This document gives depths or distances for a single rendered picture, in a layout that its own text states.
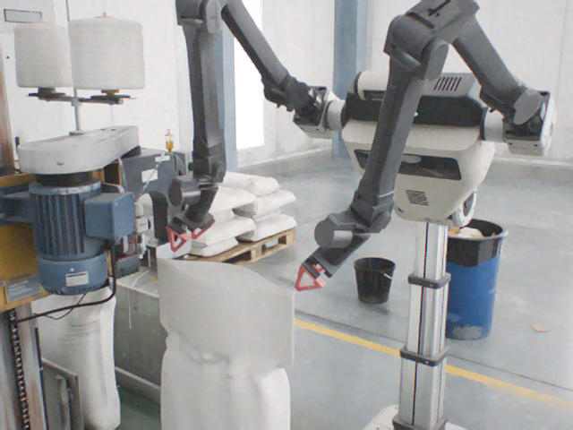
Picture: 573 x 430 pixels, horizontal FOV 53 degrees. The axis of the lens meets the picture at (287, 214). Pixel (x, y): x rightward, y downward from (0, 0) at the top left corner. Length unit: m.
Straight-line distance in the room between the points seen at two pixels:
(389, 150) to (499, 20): 8.42
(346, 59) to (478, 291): 7.13
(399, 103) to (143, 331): 1.62
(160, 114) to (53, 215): 5.85
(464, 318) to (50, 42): 2.77
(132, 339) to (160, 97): 4.96
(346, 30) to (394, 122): 9.16
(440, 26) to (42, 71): 0.99
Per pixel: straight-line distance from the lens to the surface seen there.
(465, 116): 1.51
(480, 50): 1.13
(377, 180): 1.15
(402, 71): 1.02
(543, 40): 9.30
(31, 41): 1.60
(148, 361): 2.44
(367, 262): 4.22
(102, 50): 1.37
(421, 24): 1.01
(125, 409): 2.28
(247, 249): 4.78
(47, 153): 1.28
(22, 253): 1.51
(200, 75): 1.37
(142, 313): 2.36
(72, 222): 1.33
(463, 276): 3.51
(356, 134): 1.62
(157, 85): 7.10
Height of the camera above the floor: 1.58
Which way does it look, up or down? 14 degrees down
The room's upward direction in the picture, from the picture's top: straight up
